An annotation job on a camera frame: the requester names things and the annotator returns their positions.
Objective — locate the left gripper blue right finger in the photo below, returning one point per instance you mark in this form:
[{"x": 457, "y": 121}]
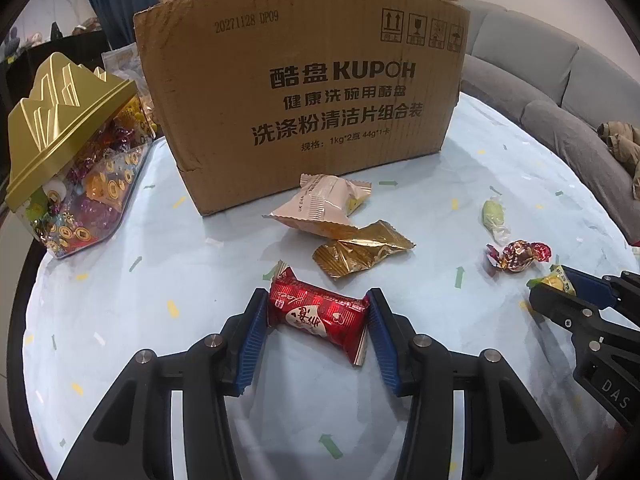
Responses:
[{"x": 391, "y": 344}]

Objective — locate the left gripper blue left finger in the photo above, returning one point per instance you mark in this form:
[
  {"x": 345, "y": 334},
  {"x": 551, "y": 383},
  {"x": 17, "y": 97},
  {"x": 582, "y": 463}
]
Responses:
[{"x": 244, "y": 334}]

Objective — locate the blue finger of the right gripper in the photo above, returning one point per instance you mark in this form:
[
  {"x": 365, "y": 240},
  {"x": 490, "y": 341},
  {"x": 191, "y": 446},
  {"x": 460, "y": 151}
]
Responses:
[
  {"x": 603, "y": 292},
  {"x": 569, "y": 312}
]

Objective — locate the green yellow candy packet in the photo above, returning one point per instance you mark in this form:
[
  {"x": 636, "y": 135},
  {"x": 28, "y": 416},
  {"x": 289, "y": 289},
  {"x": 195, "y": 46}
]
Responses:
[{"x": 556, "y": 278}]

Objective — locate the red candy packet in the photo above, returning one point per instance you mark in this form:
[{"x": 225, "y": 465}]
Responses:
[{"x": 338, "y": 319}]

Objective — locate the red gold foil candy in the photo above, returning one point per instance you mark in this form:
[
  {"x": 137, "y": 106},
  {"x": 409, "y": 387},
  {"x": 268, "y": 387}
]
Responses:
[{"x": 518, "y": 256}]

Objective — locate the gold foil snack packet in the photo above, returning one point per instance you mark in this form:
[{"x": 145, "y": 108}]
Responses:
[{"x": 360, "y": 250}]

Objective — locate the pale green wrapped candy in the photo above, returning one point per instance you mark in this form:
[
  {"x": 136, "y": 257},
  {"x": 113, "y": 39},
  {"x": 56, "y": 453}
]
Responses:
[{"x": 493, "y": 220}]

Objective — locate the beige pastry packet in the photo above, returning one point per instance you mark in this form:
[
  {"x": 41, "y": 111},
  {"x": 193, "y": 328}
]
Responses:
[{"x": 322, "y": 205}]

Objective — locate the grey curved sofa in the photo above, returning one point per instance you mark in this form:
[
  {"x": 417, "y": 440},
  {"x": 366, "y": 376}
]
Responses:
[{"x": 559, "y": 90}]

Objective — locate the brown cardboard box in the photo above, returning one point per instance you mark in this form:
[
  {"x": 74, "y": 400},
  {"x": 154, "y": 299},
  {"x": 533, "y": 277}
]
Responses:
[{"x": 251, "y": 94}]

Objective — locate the gold lid candy jar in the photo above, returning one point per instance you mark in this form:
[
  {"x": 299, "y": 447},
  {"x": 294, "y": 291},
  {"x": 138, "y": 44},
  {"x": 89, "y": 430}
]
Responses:
[{"x": 78, "y": 143}]

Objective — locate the clear bag of peanuts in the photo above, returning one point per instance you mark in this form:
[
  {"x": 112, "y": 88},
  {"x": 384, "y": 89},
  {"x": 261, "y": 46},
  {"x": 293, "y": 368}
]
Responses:
[{"x": 125, "y": 62}]

